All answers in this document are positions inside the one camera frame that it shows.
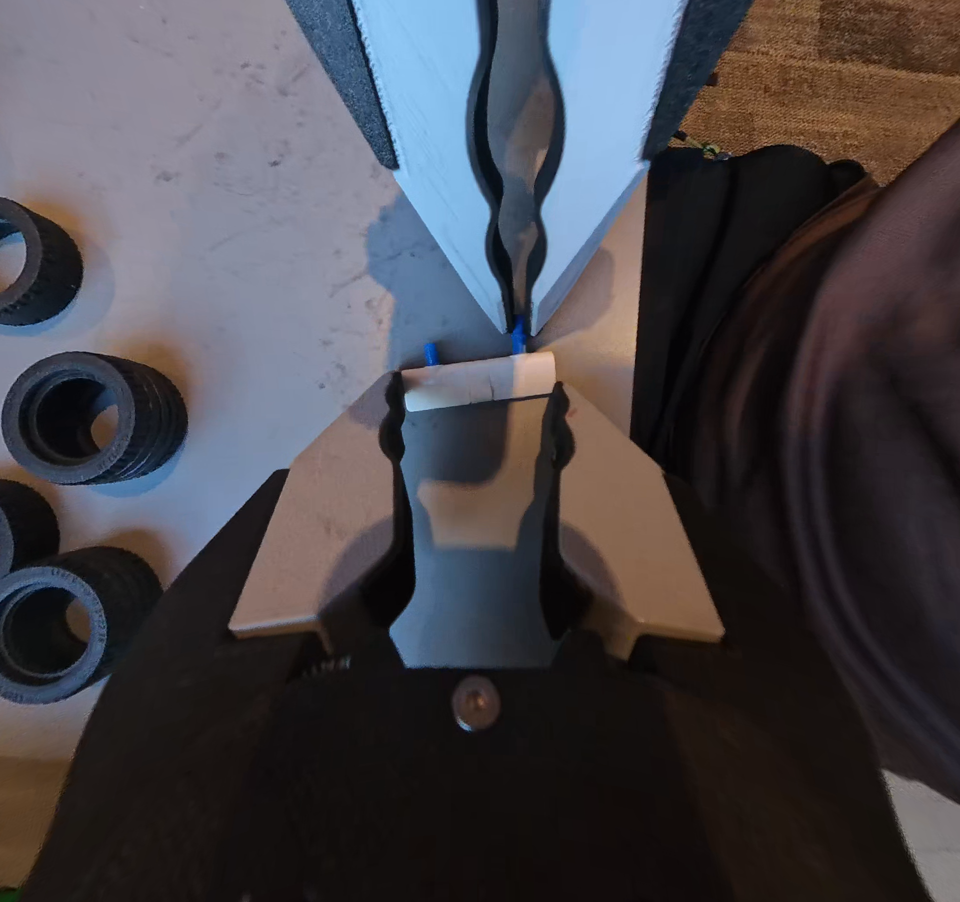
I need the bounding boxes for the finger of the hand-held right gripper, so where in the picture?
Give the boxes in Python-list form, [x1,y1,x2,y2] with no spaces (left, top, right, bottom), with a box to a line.
[332,0,519,333]
[523,0,708,339]

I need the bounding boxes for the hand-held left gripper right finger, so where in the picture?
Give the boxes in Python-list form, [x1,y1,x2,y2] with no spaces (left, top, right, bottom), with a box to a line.
[534,382,726,662]

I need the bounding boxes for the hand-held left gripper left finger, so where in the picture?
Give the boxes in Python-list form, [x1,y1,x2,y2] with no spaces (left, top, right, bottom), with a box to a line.
[227,370,418,657]

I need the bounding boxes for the white toy beam brick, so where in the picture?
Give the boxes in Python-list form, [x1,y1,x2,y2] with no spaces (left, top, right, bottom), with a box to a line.
[401,351,558,414]

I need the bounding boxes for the grey desk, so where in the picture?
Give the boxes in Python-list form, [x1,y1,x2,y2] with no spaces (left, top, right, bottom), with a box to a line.
[0,0,652,892]

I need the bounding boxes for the person's brown shirt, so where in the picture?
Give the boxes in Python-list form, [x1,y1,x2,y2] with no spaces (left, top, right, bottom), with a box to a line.
[675,118,960,806]

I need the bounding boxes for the narrow black rubber tyre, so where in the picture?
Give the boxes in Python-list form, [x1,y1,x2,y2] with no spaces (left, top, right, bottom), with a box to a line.
[0,478,61,573]

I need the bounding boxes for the yellow green strap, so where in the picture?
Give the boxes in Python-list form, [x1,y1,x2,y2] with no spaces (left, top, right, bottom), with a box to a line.
[675,130,732,162]

